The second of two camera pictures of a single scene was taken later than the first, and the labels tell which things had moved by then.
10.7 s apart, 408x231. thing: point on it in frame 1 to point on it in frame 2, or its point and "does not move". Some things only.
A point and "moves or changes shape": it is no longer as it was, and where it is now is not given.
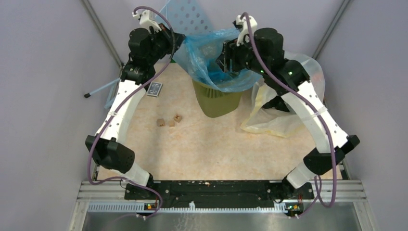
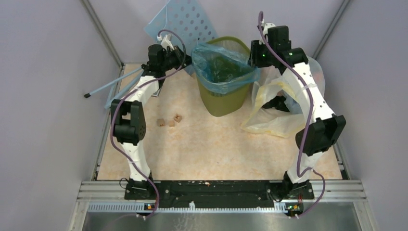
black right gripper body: x=239 y=59 to x=261 y=55
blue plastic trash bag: x=197 y=54 moves or changes shape
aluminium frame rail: x=115 y=192 does not move
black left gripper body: x=162 y=43 to x=174 y=59
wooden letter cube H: x=160 y=122 does not move
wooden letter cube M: x=177 y=118 does not move
